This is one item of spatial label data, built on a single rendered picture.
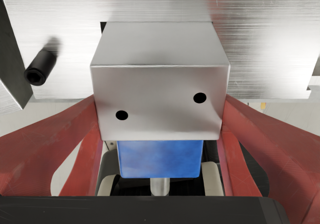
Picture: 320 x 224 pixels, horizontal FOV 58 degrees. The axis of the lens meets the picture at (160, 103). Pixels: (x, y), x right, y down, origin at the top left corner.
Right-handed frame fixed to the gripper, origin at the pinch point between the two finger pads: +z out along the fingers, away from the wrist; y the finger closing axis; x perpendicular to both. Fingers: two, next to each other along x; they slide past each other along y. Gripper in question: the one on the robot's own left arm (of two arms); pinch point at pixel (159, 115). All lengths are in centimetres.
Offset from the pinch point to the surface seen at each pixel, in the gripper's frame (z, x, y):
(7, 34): 10.8, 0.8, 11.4
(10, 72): 8.5, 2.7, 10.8
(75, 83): 3.5, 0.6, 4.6
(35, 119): 95, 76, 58
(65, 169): 95, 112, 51
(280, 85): 3.5, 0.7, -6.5
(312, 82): 5.0, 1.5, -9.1
